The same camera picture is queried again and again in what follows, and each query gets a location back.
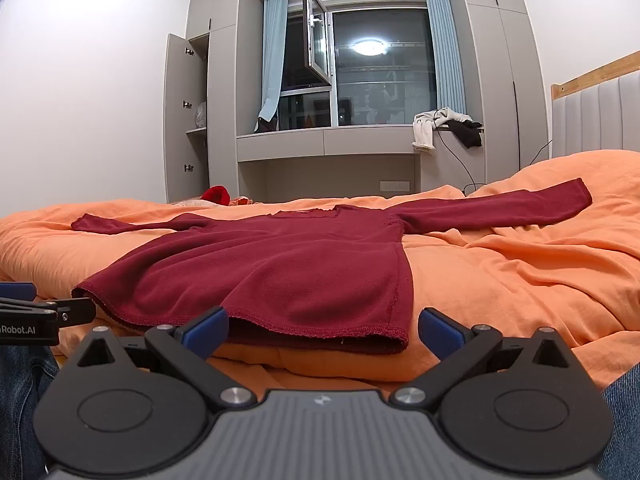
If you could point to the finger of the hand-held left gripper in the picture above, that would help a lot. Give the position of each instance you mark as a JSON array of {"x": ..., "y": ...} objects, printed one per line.
[
  {"x": 75, "y": 311},
  {"x": 17, "y": 291}
]

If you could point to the person's leg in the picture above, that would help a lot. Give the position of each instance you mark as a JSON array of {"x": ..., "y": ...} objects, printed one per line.
[
  {"x": 625, "y": 425},
  {"x": 22, "y": 395}
]

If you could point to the plain light blue curtain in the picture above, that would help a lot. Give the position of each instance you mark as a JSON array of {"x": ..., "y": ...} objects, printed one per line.
[{"x": 272, "y": 60}]

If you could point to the dark item on windowsill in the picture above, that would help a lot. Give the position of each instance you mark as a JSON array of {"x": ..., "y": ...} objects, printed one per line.
[{"x": 266, "y": 125}]

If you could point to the grey cabinet with shelves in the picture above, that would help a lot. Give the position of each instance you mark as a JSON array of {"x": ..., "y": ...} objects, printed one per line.
[{"x": 222, "y": 110}]

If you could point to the bright red cloth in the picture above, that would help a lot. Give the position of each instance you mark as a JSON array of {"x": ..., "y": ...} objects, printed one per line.
[{"x": 216, "y": 195}]

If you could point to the dark red sweater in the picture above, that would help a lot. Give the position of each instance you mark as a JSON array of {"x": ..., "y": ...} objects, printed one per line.
[{"x": 280, "y": 270}]

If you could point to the pleated light blue curtain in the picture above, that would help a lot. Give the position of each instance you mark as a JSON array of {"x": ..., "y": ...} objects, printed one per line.
[{"x": 445, "y": 50}]

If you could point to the grey padded headboard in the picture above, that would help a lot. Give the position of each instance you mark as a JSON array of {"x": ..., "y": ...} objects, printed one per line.
[{"x": 600, "y": 115}]

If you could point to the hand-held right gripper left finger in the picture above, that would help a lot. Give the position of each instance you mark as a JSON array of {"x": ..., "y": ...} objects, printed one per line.
[{"x": 207, "y": 334}]

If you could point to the white garment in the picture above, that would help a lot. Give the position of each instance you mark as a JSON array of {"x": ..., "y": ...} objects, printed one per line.
[{"x": 424, "y": 132}]

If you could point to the tall grey wardrobe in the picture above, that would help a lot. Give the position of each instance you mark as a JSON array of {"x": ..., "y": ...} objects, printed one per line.
[{"x": 500, "y": 85}]

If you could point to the open grey cabinet door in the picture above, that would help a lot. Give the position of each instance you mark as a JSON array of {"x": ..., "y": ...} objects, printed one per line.
[{"x": 182, "y": 125}]

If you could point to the person's right leg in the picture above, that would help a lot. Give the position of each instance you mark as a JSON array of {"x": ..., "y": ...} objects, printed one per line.
[{"x": 625, "y": 425}]

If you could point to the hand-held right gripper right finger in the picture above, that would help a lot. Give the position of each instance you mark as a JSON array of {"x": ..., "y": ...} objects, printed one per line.
[{"x": 440, "y": 332}]

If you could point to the white wall socket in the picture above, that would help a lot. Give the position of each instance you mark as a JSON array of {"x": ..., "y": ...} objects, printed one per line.
[{"x": 395, "y": 185}]

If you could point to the black garment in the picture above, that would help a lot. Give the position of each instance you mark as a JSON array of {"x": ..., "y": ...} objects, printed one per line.
[{"x": 467, "y": 132}]

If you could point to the pale pink cloth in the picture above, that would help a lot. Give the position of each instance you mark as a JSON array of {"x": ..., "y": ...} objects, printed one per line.
[{"x": 192, "y": 202}]

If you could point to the orange blanket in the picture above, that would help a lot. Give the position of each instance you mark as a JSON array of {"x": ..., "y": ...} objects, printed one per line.
[{"x": 525, "y": 270}]

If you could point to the clear plastic bag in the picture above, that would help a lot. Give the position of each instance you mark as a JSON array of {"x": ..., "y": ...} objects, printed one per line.
[{"x": 201, "y": 115}]

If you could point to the open window sash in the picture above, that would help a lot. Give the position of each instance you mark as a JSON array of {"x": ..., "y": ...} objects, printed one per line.
[{"x": 316, "y": 35}]

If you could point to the wooden bed frame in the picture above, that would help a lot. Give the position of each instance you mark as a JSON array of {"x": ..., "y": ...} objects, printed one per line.
[{"x": 595, "y": 72}]

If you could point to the grey window bench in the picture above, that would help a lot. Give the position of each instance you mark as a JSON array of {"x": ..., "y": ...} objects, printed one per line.
[{"x": 325, "y": 142}]

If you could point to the person's left leg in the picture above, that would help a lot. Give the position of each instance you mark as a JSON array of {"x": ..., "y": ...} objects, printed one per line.
[{"x": 22, "y": 395}]

